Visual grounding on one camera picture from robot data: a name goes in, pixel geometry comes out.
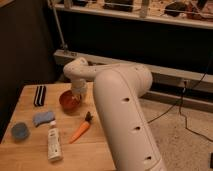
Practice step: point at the grey baseboard rail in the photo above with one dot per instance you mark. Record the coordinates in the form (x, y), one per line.
(199, 93)

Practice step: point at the white shelf with clutter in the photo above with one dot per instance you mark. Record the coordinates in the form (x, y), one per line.
(188, 13)

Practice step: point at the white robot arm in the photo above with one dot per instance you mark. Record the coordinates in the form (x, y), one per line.
(116, 92)

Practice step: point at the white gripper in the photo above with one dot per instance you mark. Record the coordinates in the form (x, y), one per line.
(79, 87)

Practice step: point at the white tube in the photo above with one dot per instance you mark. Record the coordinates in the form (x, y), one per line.
(54, 148)

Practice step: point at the round blue scrubber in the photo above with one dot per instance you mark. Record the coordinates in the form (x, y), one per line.
(20, 131)

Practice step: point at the blue sponge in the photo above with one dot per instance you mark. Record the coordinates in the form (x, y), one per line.
(43, 117)

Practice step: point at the orange toy carrot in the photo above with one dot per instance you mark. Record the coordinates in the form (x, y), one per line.
(84, 126)

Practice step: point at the red ceramic bowl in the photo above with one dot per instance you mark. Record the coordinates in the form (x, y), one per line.
(68, 101)

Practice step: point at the metal pole stand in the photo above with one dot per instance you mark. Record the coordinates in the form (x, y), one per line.
(60, 26)

